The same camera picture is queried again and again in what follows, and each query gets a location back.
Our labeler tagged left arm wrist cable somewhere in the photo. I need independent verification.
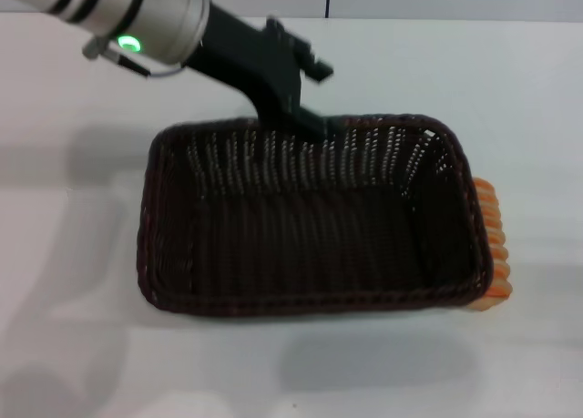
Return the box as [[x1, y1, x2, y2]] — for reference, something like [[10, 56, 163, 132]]
[[81, 37, 184, 79]]

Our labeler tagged dark brown wicker basket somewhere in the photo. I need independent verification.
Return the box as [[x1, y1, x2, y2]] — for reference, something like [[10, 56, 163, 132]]
[[135, 112, 496, 321]]

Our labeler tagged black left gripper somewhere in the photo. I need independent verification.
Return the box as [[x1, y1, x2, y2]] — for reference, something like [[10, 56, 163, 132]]
[[185, 2, 339, 143]]

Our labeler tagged orange striped bread roll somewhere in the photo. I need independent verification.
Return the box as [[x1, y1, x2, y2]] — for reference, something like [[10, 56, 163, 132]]
[[466, 176, 514, 312]]

